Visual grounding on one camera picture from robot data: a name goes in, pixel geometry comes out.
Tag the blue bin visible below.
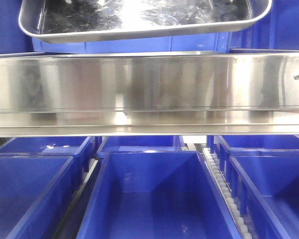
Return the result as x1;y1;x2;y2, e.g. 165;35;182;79
77;151;240;239
206;134;299;170
32;32;232;54
229;0;299;53
0;136;96;171
0;0;35;54
0;156;74;239
96;135;185;158
229;155;299;239

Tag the blue centre upper bin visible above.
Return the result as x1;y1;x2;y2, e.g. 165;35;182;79
32;32;232;54

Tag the stainless steel shelf front panel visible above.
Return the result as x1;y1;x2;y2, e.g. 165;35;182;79
0;50;299;137

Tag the blue far left rear bin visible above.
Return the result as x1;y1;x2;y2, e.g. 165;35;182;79
0;136;96;171

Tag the silver metal tray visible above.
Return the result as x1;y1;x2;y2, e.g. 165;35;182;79
18;0;272;43

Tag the blue right upper bin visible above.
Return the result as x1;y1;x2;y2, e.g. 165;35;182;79
229;0;299;53

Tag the blue left upper bin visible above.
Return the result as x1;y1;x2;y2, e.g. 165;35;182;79
0;0;35;54

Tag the blue centre lower bin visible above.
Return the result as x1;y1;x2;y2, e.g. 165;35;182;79
77;151;240;239

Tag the blue left lower bin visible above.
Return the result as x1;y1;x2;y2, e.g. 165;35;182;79
0;156;74;239

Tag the grey metal divider rail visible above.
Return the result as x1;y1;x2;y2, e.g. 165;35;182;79
52;159;101;239

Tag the blue right lower bin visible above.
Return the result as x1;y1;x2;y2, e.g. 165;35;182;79
229;155;299;239

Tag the blue centre rear bin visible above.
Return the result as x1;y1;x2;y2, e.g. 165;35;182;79
96;135;185;158

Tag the blue right rear bin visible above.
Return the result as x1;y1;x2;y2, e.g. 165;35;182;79
206;134;299;170

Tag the white roller track rail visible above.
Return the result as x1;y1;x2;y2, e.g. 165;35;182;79
202;147;253;239

